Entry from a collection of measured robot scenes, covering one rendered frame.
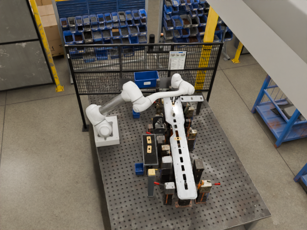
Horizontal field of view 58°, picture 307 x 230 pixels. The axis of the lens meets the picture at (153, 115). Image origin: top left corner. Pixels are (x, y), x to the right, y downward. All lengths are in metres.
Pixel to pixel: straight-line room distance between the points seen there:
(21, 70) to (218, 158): 3.38
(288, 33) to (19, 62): 4.69
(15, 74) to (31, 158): 1.45
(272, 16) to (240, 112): 4.59
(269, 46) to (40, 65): 4.65
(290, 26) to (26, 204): 3.90
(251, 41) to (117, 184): 2.79
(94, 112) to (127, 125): 0.69
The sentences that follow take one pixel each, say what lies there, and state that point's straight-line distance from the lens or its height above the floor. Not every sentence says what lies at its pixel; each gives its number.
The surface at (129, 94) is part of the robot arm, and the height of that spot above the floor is 1.60.
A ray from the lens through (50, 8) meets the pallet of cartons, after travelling 6.13.
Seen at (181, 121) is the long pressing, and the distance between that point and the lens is 3.29.
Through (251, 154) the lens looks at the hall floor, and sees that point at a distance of 4.51.
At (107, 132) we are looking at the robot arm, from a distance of 3.08.
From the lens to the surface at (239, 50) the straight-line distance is 5.90.
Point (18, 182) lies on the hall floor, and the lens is 4.30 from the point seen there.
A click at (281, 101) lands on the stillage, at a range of 5.23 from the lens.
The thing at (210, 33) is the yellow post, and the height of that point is 1.66.
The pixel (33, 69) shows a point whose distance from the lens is 5.03.
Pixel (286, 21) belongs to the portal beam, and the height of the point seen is 3.31.
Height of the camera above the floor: 3.49
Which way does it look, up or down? 48 degrees down
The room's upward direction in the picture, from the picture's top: 3 degrees clockwise
